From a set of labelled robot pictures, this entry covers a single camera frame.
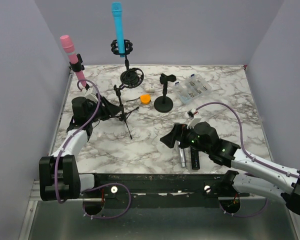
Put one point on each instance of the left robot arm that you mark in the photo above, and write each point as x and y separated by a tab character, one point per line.
59	178

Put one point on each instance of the black speckled microphone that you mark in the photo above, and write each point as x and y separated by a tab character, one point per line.
195	159

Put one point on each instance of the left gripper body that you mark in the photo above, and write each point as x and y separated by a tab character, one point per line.
94	106

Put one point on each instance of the orange tape measure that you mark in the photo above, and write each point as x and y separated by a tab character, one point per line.
145	99

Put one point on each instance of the pink microphone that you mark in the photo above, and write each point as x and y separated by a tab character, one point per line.
69	48

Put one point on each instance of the black round base clip stand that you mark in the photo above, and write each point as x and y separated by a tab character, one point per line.
164	104

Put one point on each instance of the black front mounting rail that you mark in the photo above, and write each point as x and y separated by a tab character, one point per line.
157	191

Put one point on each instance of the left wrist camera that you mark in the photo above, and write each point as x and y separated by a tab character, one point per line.
91	94

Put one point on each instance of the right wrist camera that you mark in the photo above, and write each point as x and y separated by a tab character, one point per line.
194	118

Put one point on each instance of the clear plastic screw box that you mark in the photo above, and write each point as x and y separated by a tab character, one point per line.
191	88

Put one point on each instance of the blue microphone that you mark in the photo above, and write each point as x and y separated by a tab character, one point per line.
116	9

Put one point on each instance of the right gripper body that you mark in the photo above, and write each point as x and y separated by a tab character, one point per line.
188	138

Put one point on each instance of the black clip stand for pink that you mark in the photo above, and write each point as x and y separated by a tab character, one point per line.
78	69

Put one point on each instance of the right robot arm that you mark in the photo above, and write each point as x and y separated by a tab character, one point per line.
268	179

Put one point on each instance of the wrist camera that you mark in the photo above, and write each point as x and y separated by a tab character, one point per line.
194	118
91	94

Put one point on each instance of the silver microphone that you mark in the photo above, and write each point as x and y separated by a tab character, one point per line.
182	157

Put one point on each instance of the white earbud case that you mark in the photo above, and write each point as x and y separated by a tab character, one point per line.
149	89

